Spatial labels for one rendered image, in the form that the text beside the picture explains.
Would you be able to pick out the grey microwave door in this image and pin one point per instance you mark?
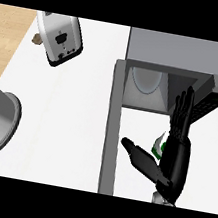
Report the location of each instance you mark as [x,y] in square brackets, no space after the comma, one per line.
[113,128]

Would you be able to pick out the grey microwave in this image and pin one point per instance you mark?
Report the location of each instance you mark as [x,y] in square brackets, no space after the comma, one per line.
[181,76]

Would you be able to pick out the white and green milk carton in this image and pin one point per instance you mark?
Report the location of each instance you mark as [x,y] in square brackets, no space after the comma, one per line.
[159,145]

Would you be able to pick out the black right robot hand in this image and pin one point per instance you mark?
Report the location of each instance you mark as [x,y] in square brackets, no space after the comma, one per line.
[175,153]

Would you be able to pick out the silver toaster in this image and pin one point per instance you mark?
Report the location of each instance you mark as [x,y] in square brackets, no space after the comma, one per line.
[60,40]

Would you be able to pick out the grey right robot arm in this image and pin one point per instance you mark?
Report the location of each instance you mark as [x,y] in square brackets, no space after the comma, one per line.
[159,199]

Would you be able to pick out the small brown object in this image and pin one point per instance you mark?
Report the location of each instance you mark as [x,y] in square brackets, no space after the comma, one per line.
[36,38]

